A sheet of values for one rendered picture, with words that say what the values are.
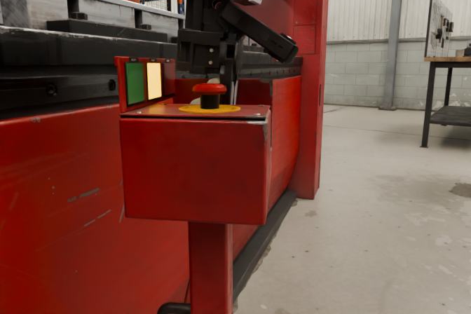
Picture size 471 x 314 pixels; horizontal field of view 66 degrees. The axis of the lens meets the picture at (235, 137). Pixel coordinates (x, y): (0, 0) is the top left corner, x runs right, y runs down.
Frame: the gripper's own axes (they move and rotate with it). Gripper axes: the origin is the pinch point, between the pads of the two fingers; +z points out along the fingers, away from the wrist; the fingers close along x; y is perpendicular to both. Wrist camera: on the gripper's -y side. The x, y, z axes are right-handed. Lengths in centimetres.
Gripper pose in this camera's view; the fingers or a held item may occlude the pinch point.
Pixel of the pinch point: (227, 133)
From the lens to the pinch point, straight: 52.8
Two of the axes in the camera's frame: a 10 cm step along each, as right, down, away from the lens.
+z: -0.8, 9.7, 2.1
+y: -9.9, -1.1, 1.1
